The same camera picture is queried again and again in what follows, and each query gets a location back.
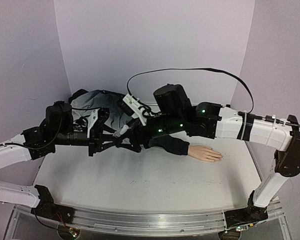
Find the mannequin hand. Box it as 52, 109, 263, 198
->
188, 145, 223, 163

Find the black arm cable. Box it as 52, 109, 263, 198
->
126, 66, 255, 113
0, 101, 71, 152

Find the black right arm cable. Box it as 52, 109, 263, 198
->
126, 66, 255, 113

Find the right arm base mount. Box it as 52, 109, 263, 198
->
224, 190, 268, 230

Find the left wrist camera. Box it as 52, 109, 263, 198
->
80, 107, 114, 140

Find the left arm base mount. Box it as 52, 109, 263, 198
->
31, 184, 75, 224

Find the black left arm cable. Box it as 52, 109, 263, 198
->
0, 101, 71, 152

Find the grey and black jacket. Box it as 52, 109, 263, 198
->
68, 89, 190, 156

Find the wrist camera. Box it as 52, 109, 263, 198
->
117, 93, 152, 126
80, 107, 114, 140

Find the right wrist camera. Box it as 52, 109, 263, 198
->
117, 93, 152, 126

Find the aluminium front rail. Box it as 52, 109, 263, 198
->
13, 202, 283, 237

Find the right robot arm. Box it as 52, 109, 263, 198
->
117, 84, 300, 212

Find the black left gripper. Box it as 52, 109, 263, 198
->
53, 124, 124, 157

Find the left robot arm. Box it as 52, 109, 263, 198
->
0, 101, 125, 170

